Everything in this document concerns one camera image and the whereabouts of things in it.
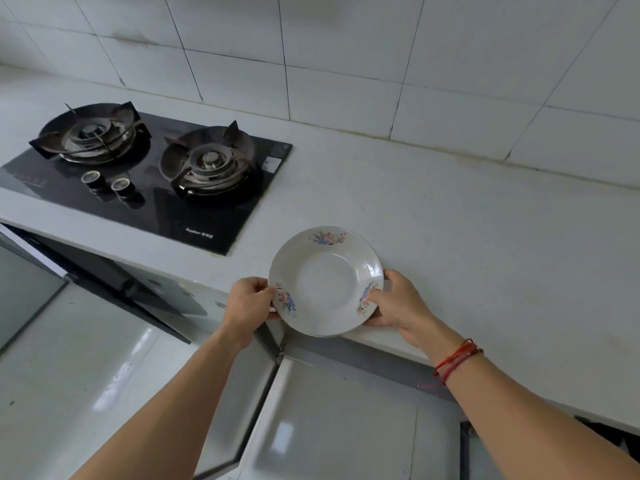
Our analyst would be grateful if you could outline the person's right forearm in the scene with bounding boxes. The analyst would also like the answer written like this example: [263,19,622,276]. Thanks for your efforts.
[439,354,640,480]

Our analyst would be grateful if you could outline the red string bracelet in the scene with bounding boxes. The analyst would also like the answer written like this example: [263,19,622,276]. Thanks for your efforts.
[432,338,485,386]

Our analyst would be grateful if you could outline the white plate blue orange flowers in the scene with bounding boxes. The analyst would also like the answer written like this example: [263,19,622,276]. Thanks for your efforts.
[268,225,385,339]

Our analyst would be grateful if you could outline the person's right hand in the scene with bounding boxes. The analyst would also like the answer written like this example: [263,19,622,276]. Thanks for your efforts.
[361,268,465,367]

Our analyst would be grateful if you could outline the black-edged ajar door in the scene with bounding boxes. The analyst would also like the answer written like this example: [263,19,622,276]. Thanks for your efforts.
[0,222,209,345]

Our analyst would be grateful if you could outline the white speckled countertop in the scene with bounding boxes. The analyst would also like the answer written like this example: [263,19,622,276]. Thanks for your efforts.
[0,64,640,431]

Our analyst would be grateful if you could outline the black glass gas stove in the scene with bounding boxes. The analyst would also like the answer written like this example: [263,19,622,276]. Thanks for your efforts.
[0,101,293,257]

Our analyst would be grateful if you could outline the black burner grate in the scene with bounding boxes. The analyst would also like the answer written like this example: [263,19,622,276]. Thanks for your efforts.
[29,101,153,165]
[159,119,261,199]

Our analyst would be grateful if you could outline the person's left hand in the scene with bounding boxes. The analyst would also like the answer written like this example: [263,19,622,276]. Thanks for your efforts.
[219,276,283,353]

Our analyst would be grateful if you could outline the person's left forearm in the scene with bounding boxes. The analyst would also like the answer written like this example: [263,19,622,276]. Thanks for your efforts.
[69,334,256,480]

